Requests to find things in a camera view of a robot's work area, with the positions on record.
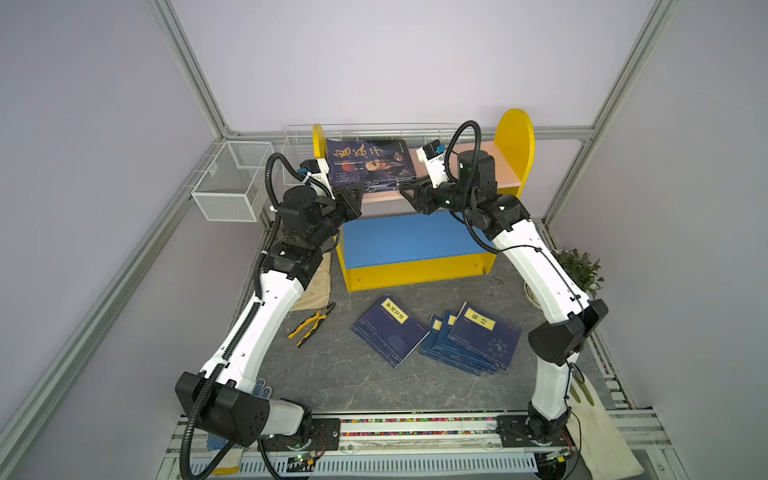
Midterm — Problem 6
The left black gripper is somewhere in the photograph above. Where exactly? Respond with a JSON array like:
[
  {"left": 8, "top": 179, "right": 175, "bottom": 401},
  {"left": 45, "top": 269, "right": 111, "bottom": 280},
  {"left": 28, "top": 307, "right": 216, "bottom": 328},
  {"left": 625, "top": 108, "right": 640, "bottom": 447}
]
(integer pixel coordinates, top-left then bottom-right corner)
[{"left": 309, "top": 182, "right": 364, "bottom": 248}]

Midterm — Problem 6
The dark wolf cover book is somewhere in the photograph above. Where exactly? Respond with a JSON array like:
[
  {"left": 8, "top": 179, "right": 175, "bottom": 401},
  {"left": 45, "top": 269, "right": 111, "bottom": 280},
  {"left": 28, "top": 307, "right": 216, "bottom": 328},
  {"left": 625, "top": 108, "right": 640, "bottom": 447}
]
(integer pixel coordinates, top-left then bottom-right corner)
[{"left": 364, "top": 179, "right": 415, "bottom": 194}]

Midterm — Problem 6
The separate blue yellow-label book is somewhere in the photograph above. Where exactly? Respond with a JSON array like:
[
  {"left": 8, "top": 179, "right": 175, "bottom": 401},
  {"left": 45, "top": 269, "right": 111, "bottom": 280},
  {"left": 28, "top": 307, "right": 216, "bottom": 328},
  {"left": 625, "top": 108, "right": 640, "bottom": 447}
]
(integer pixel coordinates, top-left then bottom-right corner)
[{"left": 351, "top": 296, "right": 428, "bottom": 368}]

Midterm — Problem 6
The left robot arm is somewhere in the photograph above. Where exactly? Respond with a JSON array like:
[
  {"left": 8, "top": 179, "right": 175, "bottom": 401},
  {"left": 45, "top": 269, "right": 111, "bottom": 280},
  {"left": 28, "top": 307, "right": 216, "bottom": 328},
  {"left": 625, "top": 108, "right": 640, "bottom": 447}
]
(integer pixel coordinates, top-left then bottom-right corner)
[{"left": 175, "top": 152, "right": 363, "bottom": 479}]

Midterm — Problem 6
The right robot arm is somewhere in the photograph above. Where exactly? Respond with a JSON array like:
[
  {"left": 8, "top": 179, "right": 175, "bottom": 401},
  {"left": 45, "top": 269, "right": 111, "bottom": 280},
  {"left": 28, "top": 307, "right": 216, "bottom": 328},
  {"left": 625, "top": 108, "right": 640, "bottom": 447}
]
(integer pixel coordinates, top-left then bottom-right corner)
[{"left": 400, "top": 120, "right": 608, "bottom": 445}]

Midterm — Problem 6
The yellow wooden bookshelf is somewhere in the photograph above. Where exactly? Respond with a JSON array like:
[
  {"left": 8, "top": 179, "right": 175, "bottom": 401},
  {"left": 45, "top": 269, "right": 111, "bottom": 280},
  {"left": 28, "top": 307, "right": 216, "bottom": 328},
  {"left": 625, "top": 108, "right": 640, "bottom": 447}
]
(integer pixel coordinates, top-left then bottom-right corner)
[{"left": 337, "top": 109, "right": 535, "bottom": 292}]

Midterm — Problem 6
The beige work glove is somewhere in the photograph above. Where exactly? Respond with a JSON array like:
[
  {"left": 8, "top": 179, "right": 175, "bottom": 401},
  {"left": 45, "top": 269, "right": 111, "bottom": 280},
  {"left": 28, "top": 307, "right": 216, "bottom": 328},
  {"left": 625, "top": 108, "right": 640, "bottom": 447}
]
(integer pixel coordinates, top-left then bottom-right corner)
[{"left": 291, "top": 252, "right": 332, "bottom": 312}]

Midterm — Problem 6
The white mesh basket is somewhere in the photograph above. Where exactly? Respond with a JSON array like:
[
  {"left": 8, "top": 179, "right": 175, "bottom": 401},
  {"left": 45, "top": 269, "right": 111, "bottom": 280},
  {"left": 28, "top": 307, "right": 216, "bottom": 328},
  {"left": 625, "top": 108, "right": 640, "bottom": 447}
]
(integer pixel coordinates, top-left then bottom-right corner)
[{"left": 192, "top": 141, "right": 275, "bottom": 223}]

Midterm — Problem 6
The top blue yellow-label book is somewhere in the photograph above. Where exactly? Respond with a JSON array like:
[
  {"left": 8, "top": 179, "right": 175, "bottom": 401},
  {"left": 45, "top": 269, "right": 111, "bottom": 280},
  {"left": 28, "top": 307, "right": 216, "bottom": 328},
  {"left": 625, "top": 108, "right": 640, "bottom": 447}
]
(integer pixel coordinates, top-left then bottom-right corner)
[{"left": 448, "top": 302, "right": 522, "bottom": 370}]

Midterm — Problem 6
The middle blue book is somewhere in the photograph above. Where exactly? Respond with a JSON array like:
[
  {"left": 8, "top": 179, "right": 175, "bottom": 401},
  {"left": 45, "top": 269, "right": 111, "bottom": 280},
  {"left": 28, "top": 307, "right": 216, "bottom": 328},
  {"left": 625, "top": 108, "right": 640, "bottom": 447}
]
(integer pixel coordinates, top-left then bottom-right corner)
[{"left": 436, "top": 312, "right": 498, "bottom": 374}]

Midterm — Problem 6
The potted green plant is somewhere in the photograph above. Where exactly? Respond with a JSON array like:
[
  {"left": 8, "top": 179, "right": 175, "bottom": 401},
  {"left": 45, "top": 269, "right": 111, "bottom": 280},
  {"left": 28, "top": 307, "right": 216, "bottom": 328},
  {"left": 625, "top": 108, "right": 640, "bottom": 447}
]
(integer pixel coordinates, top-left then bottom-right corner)
[{"left": 552, "top": 249, "right": 604, "bottom": 300}]

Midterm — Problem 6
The lower blue book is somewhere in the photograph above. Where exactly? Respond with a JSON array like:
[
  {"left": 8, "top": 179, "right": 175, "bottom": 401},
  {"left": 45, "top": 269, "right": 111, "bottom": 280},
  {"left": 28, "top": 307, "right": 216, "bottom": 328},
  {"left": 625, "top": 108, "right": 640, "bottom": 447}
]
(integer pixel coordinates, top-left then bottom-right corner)
[{"left": 419, "top": 315, "right": 489, "bottom": 376}]

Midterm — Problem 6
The blue knit glove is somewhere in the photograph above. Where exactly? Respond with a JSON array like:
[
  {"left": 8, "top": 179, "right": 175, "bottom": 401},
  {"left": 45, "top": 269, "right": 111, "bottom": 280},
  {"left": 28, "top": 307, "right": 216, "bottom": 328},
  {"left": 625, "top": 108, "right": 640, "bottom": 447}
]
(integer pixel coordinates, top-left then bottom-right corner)
[{"left": 206, "top": 378, "right": 272, "bottom": 476}]

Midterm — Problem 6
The white cloth glove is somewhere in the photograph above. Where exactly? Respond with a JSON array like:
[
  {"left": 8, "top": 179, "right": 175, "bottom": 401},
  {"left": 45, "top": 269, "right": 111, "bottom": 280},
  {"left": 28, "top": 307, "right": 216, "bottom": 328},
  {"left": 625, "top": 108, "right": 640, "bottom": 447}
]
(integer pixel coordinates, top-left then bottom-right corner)
[{"left": 567, "top": 373, "right": 645, "bottom": 480}]

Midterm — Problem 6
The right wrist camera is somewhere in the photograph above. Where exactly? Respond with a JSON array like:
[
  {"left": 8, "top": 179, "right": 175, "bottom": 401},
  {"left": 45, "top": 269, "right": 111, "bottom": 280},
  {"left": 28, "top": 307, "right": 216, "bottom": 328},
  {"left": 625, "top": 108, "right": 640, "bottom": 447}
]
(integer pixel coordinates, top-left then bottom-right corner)
[{"left": 416, "top": 140, "right": 448, "bottom": 188}]

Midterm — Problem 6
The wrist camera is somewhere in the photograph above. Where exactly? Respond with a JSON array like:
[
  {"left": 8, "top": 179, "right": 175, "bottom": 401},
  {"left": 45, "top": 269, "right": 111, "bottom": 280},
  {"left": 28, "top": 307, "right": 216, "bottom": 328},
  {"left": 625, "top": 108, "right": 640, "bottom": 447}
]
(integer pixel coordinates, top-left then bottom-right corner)
[
  {"left": 299, "top": 158, "right": 330, "bottom": 187},
  {"left": 416, "top": 140, "right": 448, "bottom": 188}
]

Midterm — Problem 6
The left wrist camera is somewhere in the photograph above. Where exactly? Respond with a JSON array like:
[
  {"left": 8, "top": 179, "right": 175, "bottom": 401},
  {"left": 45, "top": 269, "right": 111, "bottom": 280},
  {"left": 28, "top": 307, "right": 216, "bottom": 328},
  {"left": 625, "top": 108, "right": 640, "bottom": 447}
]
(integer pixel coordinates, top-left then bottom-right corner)
[{"left": 299, "top": 158, "right": 330, "bottom": 187}]

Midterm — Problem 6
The white wire rack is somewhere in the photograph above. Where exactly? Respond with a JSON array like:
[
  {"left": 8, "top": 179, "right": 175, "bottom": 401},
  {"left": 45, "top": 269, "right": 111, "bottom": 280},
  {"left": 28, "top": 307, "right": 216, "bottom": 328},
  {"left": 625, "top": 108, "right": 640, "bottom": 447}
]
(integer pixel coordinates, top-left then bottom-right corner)
[{"left": 284, "top": 125, "right": 447, "bottom": 182}]

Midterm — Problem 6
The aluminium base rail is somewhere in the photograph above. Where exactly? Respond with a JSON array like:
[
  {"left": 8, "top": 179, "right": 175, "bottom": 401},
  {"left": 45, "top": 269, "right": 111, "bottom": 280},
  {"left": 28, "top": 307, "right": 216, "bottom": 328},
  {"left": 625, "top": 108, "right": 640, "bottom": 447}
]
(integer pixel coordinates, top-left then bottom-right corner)
[{"left": 155, "top": 409, "right": 691, "bottom": 480}]

